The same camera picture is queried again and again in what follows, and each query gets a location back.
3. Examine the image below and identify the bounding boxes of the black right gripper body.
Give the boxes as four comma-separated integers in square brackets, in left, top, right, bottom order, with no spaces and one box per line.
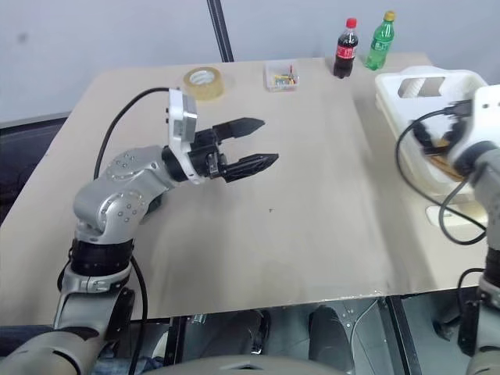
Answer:
[445,115,466,148]

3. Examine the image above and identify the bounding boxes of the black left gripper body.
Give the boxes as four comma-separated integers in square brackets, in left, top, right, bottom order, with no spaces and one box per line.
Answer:
[187,126,230,181]

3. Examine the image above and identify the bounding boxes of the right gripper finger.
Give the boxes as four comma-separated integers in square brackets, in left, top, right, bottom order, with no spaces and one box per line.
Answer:
[412,124,436,155]

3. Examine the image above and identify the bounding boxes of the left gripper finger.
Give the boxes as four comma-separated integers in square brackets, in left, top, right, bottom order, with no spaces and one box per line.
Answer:
[223,152,280,184]
[212,116,267,142]

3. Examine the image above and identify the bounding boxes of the white plastic tray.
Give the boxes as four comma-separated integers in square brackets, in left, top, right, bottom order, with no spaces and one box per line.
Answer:
[373,66,490,197]

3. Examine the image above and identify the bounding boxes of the clear box of small parts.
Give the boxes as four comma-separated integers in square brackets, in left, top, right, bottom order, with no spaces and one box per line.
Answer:
[263,59,302,93]

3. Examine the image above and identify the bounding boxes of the beige packing tape roll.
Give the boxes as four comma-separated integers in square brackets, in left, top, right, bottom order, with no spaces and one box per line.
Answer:
[183,66,228,103]

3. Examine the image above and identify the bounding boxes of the black vertical pole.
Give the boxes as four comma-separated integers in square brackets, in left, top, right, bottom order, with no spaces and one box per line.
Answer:
[206,0,236,63]

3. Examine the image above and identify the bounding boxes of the green bottle yellow cap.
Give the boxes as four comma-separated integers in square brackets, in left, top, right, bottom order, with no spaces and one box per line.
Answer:
[364,10,398,72]

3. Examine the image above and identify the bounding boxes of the cola bottle red cap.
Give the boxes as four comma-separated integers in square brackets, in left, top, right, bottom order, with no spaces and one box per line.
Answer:
[332,16,360,80]

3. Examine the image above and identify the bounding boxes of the black table leg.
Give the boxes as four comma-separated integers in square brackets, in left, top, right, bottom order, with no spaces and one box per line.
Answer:
[166,316,188,370]
[384,295,416,370]

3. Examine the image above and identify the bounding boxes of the blue jeans leg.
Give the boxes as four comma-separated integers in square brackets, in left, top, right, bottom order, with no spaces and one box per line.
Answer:
[93,354,170,375]

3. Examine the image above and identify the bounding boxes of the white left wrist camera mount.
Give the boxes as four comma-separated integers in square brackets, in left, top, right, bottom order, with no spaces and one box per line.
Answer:
[165,88,205,186]

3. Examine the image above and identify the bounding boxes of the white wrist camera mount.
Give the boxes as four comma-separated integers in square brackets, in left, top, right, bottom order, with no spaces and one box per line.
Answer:
[165,88,205,186]
[446,84,500,177]

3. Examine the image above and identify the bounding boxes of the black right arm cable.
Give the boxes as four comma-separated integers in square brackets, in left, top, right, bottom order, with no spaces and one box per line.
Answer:
[395,100,490,246]

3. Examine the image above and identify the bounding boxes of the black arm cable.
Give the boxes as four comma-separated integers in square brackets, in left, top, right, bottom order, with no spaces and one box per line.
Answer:
[395,100,490,246]
[93,86,175,370]

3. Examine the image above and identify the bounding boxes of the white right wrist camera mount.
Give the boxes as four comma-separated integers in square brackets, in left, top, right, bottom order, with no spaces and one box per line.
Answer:
[446,84,500,177]

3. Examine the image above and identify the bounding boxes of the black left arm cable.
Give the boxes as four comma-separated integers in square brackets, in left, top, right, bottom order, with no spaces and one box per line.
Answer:
[93,86,175,370]

